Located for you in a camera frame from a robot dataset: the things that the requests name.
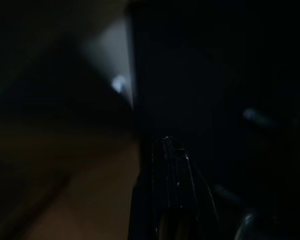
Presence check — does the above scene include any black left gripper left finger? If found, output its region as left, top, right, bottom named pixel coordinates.
left=128, top=136, right=171, bottom=240

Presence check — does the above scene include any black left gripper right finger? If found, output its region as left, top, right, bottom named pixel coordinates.
left=164, top=136, right=220, bottom=240

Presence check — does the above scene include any black floor mat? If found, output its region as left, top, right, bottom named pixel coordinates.
left=129, top=0, right=300, bottom=240

